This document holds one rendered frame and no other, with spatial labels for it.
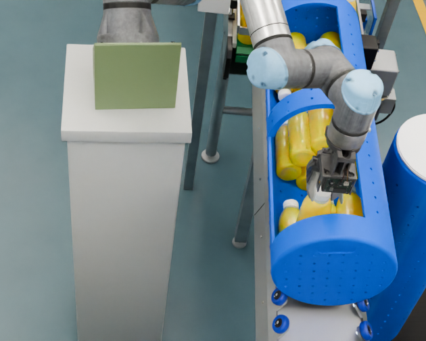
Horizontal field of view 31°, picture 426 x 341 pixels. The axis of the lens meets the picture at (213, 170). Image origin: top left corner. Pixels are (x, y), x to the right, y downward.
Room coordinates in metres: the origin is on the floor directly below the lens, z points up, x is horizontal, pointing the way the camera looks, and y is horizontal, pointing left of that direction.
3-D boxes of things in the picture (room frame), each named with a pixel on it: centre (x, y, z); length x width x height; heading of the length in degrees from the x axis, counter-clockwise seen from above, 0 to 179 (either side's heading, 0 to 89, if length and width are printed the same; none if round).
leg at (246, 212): (1.82, -0.15, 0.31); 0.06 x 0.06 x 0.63; 6
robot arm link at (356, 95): (1.07, -0.25, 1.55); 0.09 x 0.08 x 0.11; 34
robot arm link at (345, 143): (1.07, -0.25, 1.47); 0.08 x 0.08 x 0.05
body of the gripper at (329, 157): (1.06, -0.25, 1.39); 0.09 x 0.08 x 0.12; 6
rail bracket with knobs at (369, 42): (1.96, -0.41, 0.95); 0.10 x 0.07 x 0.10; 96
